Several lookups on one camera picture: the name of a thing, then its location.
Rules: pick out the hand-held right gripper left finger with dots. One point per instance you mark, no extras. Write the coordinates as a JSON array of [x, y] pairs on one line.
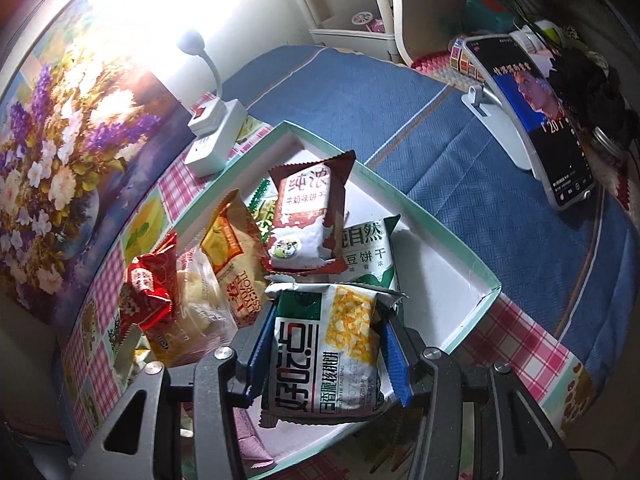
[[262, 350]]

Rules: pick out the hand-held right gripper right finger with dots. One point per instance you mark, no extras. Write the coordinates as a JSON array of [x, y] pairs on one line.
[[397, 367]]

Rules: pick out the green white cookie packet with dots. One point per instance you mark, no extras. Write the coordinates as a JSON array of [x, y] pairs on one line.
[[330, 350]]

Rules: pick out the bun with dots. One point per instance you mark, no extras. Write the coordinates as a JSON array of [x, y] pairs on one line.
[[202, 300]]

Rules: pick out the pink bread packet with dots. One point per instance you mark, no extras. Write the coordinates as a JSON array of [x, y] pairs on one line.
[[252, 435]]

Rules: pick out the teal rimmed white box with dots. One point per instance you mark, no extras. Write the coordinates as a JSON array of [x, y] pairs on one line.
[[440, 280]]

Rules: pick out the tan cracker packet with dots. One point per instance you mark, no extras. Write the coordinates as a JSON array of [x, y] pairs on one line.
[[235, 255]]

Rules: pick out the dark green biscuit packet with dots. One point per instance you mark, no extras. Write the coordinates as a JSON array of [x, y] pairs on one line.
[[365, 255]]

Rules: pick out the red snack packet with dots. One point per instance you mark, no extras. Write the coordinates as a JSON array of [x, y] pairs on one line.
[[147, 285]]

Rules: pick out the white snack packet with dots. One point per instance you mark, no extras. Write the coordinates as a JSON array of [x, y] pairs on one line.
[[126, 355]]

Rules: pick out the red drink carton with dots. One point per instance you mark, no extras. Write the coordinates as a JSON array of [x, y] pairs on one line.
[[305, 210]]

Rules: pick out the green cake packet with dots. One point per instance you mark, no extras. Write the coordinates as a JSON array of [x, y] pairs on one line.
[[261, 202]]

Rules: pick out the pink checkered tablecloth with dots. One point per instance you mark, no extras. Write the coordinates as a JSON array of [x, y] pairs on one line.
[[510, 330]]

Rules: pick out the blue grid cloth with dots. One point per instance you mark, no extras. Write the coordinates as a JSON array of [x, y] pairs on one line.
[[450, 185]]

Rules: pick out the white phone stand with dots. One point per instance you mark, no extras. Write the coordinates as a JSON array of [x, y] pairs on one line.
[[505, 130]]

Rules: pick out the floral painting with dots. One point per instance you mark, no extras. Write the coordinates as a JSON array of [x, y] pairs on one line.
[[65, 160]]

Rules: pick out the smartphone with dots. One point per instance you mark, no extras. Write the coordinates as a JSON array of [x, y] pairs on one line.
[[540, 125]]

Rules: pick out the red white crochet mat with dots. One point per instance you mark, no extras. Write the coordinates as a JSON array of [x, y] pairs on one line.
[[435, 67]]

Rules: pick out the glass jar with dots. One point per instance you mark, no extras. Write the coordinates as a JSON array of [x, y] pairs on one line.
[[607, 142]]

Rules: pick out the white gooseneck lamp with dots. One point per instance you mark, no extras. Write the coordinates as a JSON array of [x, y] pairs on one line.
[[192, 42]]

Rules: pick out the colourful puzzle cube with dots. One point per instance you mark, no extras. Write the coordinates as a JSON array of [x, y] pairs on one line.
[[461, 57]]

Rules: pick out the pink round item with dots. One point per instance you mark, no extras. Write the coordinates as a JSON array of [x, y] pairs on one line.
[[365, 21]]

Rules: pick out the black cloth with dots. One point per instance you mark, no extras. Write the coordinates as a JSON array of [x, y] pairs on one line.
[[595, 85]]

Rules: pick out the white shelf unit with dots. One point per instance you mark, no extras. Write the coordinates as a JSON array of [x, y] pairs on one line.
[[345, 5]]

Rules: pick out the white cup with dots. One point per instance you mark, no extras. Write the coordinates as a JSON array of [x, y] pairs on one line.
[[537, 35]]

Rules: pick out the white chair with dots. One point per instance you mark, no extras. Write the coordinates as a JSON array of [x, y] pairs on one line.
[[405, 5]]

